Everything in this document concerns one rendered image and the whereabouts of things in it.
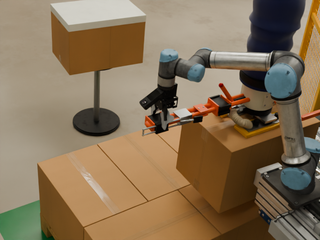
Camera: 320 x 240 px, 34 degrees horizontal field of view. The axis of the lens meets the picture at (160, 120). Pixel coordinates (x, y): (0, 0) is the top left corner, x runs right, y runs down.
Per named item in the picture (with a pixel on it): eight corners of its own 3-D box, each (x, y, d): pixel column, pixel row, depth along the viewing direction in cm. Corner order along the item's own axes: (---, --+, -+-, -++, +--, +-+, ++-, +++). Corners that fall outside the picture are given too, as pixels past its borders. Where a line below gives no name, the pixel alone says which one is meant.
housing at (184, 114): (183, 115, 244) (185, 107, 242) (192, 122, 240) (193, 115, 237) (171, 118, 241) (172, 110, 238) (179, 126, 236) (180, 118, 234)
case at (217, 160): (255, 140, 318) (269, 85, 296) (302, 179, 291) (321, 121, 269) (175, 168, 289) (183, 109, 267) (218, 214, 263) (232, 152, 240)
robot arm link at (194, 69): (210, 59, 214) (186, 52, 218) (199, 70, 206) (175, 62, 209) (207, 75, 219) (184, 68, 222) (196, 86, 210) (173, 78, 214)
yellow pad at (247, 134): (283, 112, 273) (285, 104, 270) (296, 121, 267) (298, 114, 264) (233, 127, 257) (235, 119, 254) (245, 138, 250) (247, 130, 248)
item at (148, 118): (160, 120, 239) (161, 111, 236) (168, 128, 234) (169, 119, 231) (144, 124, 235) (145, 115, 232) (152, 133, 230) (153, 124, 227)
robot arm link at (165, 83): (164, 80, 215) (154, 72, 220) (163, 90, 217) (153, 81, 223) (178, 77, 218) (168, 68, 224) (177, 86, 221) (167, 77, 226)
